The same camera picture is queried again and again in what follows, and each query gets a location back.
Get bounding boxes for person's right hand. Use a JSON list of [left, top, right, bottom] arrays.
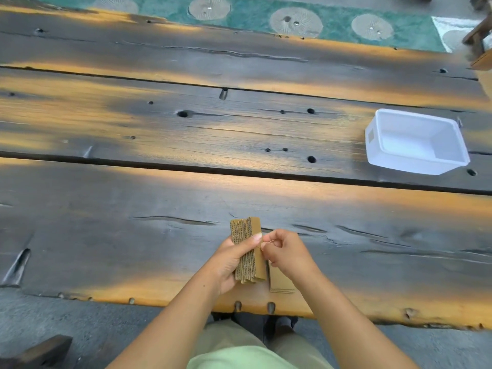
[[260, 229, 320, 282]]

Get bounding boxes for person's left hand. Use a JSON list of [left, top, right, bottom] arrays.
[[210, 233, 266, 297]]

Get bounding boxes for stack of corrugated cardboard strips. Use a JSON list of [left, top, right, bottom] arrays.
[[229, 217, 268, 284]]

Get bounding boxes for person's right forearm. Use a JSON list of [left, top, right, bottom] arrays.
[[294, 263, 420, 369]]

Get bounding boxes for person's left forearm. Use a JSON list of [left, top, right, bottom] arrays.
[[106, 278, 227, 369]]

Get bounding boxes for flat brown cardboard pieces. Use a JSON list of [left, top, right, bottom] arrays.
[[268, 260, 297, 295]]

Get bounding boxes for person's dark shoes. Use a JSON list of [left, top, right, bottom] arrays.
[[212, 312, 300, 344]]

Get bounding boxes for person's beige trousers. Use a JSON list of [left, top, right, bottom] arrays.
[[188, 318, 336, 369]]

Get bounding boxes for person's light green shirt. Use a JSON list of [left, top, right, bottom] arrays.
[[186, 345, 308, 369]]

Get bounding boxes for white plastic tub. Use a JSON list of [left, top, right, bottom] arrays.
[[364, 108, 471, 176]]

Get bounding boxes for green rug with beige circles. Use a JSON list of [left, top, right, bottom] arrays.
[[33, 0, 449, 54]]

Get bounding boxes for dark wooden block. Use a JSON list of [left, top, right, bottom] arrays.
[[0, 335, 74, 369]]

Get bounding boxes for wooden chair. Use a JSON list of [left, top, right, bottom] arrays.
[[461, 14, 492, 72]]

